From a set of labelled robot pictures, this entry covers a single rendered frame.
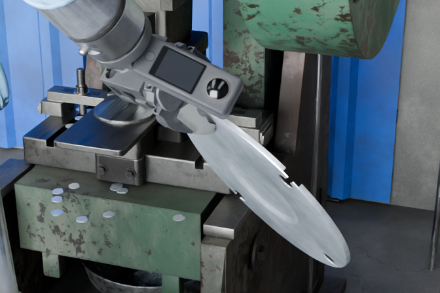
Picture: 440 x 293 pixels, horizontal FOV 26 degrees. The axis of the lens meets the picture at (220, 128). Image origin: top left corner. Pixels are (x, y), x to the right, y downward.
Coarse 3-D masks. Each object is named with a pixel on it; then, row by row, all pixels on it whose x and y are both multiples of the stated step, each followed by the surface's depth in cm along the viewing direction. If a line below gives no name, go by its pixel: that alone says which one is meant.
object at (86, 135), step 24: (96, 120) 182; (120, 120) 181; (144, 120) 182; (72, 144) 172; (96, 144) 172; (120, 144) 172; (144, 144) 184; (96, 168) 187; (120, 168) 185; (144, 168) 186
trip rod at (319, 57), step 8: (320, 56) 217; (320, 64) 218; (320, 72) 219; (320, 80) 220; (320, 88) 220; (320, 96) 221; (312, 152) 227; (312, 160) 228; (312, 168) 229; (312, 176) 229; (312, 184) 230; (312, 192) 231; (312, 264) 239; (312, 272) 240
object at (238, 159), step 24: (216, 120) 113; (216, 144) 122; (240, 144) 113; (216, 168) 133; (240, 168) 125; (264, 168) 113; (240, 192) 133; (264, 192) 125; (288, 192) 113; (264, 216) 133; (288, 216) 125; (312, 216) 113; (288, 240) 133; (312, 240) 122; (336, 240) 113; (336, 264) 122
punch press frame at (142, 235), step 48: (240, 48) 206; (240, 96) 210; (48, 192) 186; (96, 192) 184; (144, 192) 184; (192, 192) 184; (48, 240) 190; (96, 240) 186; (144, 240) 182; (192, 240) 179
